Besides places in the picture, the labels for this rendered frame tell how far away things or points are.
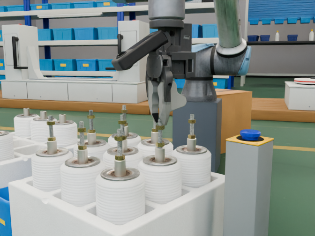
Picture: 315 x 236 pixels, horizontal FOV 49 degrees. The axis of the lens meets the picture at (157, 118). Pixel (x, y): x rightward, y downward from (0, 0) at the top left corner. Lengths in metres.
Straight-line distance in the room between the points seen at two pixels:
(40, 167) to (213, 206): 0.41
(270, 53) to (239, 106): 7.40
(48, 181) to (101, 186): 0.21
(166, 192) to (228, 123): 1.08
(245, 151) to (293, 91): 2.20
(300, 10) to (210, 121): 5.61
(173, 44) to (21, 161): 0.60
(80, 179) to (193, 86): 0.80
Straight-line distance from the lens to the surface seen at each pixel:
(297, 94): 2.86
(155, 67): 0.71
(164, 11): 0.70
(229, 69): 1.38
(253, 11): 6.85
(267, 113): 2.79
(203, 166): 0.82
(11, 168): 1.09
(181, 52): 0.71
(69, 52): 10.72
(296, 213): 1.19
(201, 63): 1.40
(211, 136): 1.40
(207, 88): 1.42
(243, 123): 1.88
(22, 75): 3.71
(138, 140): 0.98
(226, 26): 1.29
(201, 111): 1.38
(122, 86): 3.09
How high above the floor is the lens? 0.47
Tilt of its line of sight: 10 degrees down
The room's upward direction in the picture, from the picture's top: straight up
